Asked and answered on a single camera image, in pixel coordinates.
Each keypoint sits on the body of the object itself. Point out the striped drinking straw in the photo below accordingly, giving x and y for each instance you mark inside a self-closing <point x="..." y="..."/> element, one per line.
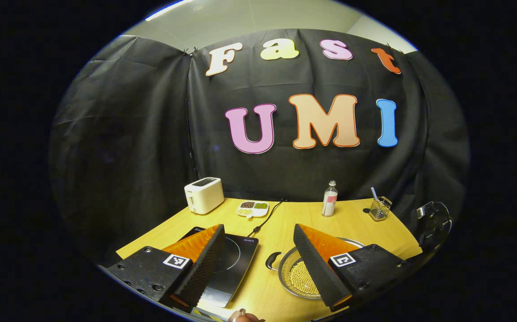
<point x="375" y="194"/>

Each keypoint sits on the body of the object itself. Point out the black binder clip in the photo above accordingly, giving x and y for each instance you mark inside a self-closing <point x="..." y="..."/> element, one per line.
<point x="190" y="51"/>

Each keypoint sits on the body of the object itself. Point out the white toaster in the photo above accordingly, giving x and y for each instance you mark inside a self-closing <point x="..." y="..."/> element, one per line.
<point x="204" y="197"/>

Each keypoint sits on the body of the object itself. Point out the pile of yellow soybeans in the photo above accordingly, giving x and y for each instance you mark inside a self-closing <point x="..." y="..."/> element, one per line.
<point x="303" y="279"/>

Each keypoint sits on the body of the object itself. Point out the black induction cooktop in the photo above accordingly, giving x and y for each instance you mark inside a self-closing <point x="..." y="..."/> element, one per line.
<point x="233" y="264"/>

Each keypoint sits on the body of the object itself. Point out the clear bottle with pink label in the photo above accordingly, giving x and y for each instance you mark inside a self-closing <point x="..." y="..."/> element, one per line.
<point x="329" y="201"/>

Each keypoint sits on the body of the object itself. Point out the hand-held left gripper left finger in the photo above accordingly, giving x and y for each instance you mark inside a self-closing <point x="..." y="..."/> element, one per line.
<point x="204" y="264"/>

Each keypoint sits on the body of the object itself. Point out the white divided bean dish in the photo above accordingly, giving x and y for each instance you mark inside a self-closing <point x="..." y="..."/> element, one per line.
<point x="252" y="209"/>

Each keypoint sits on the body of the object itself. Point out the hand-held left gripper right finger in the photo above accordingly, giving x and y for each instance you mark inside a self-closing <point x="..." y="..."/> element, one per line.
<point x="314" y="268"/>

